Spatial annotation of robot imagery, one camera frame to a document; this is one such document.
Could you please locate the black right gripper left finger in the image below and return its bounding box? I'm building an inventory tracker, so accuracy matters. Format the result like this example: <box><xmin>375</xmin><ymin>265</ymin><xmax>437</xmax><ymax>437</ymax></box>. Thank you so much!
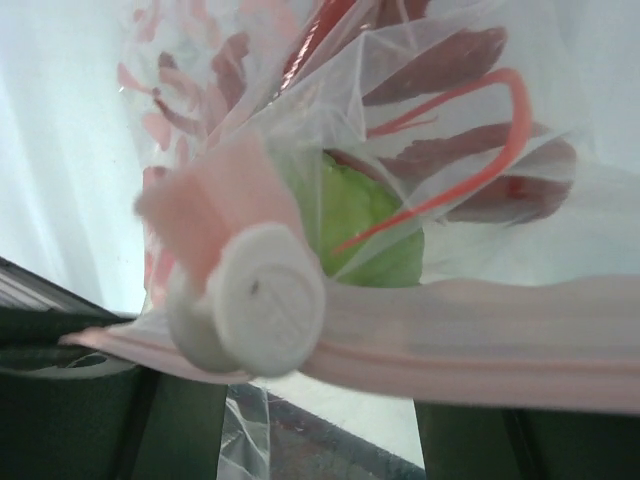
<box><xmin>1</xmin><ymin>307</ymin><xmax>226</xmax><ymax>479</ymax></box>

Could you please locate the clear zip top bag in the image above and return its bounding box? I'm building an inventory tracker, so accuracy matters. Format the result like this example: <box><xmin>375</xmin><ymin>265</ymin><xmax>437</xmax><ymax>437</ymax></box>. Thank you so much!
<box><xmin>59</xmin><ymin>0</ymin><xmax>640</xmax><ymax>480</ymax></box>

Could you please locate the green fake food ball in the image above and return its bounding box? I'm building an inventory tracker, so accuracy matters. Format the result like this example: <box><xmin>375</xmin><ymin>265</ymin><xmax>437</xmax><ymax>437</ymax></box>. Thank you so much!
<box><xmin>279</xmin><ymin>149</ymin><xmax>426</xmax><ymax>289</ymax></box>

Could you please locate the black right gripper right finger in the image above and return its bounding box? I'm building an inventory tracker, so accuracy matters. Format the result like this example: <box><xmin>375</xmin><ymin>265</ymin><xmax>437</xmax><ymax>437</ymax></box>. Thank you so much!
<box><xmin>415</xmin><ymin>403</ymin><xmax>639</xmax><ymax>479</ymax></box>

